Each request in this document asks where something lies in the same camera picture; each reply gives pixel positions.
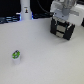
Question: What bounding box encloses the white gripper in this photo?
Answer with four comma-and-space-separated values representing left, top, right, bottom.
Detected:
50, 0, 84, 40

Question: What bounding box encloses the black kcup holder drawer box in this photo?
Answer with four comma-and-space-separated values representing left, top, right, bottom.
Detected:
54, 19, 71, 39

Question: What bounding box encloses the green lid kcup pod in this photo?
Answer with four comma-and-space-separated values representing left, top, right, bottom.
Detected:
12, 50, 21, 64

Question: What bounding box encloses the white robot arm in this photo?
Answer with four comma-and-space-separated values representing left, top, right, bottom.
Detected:
50, 0, 84, 40

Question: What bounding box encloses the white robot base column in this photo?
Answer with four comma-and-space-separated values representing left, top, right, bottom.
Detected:
20, 0, 32, 20

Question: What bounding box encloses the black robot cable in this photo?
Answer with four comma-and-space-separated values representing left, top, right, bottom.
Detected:
35, 0, 54, 15

